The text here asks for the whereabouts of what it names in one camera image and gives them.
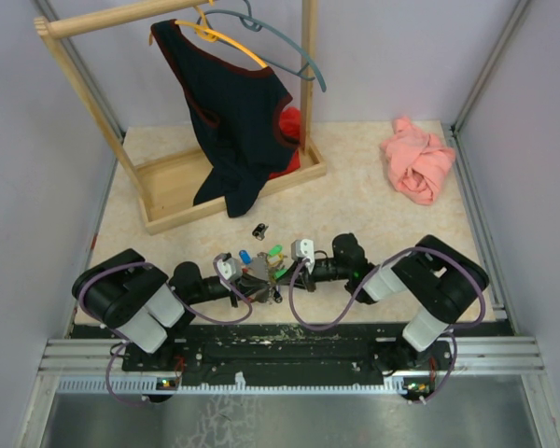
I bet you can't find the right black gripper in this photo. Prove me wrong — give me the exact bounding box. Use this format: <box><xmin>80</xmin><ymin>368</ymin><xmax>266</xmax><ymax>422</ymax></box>
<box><xmin>276</xmin><ymin>257</ymin><xmax>351</xmax><ymax>292</ymax></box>

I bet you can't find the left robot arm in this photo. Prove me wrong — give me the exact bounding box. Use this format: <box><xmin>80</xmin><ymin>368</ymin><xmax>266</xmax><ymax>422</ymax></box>
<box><xmin>72</xmin><ymin>248</ymin><xmax>253</xmax><ymax>371</ymax></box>

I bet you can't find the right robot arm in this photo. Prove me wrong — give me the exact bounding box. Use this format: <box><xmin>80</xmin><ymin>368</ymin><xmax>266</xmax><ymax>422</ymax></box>
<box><xmin>277</xmin><ymin>233</ymin><xmax>490</xmax><ymax>370</ymax></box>

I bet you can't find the wooden clothes rack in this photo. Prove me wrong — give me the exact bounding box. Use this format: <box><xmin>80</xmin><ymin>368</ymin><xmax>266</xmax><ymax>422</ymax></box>
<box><xmin>34</xmin><ymin>1</ymin><xmax>327</xmax><ymax>235</ymax></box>

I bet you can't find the pink cloth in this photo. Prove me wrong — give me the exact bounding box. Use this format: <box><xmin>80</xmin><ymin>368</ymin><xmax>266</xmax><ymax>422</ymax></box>
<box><xmin>379</xmin><ymin>117</ymin><xmax>455</xmax><ymax>205</ymax></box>

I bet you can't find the red cloth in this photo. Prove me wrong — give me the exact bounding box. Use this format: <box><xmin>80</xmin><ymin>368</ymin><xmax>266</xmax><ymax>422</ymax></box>
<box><xmin>269</xmin><ymin>106</ymin><xmax>301</xmax><ymax>180</ymax></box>

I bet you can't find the dark navy tank top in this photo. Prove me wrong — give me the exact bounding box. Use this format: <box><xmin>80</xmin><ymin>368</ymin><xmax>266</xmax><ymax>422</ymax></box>
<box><xmin>150</xmin><ymin>20</ymin><xmax>299</xmax><ymax>217</ymax></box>

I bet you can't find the yellow hanger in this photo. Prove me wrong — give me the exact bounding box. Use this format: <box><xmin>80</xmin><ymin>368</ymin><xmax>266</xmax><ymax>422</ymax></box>
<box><xmin>175</xmin><ymin>7</ymin><xmax>268</xmax><ymax>68</ymax></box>

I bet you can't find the grey-blue hanger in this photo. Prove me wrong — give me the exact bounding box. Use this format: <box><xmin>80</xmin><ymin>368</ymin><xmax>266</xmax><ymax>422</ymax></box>
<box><xmin>203</xmin><ymin>1</ymin><xmax>327</xmax><ymax>92</ymax></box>

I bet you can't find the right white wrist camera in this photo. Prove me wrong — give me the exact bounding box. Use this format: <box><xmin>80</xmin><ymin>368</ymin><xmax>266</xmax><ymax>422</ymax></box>
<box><xmin>290</xmin><ymin>239</ymin><xmax>315</xmax><ymax>273</ymax></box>

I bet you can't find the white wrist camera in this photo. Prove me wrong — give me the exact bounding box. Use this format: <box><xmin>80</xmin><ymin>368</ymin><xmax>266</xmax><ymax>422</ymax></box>
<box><xmin>290</xmin><ymin>239</ymin><xmax>315</xmax><ymax>273</ymax></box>
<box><xmin>215</xmin><ymin>253</ymin><xmax>243</xmax><ymax>282</ymax></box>

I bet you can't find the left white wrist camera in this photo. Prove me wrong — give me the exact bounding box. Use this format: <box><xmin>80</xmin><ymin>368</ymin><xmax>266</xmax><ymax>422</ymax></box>
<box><xmin>215</xmin><ymin>253</ymin><xmax>243</xmax><ymax>282</ymax></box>

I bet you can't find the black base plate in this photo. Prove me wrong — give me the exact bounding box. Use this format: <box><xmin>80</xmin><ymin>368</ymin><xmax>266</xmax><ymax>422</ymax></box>
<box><xmin>70</xmin><ymin>323</ymin><xmax>519</xmax><ymax>390</ymax></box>

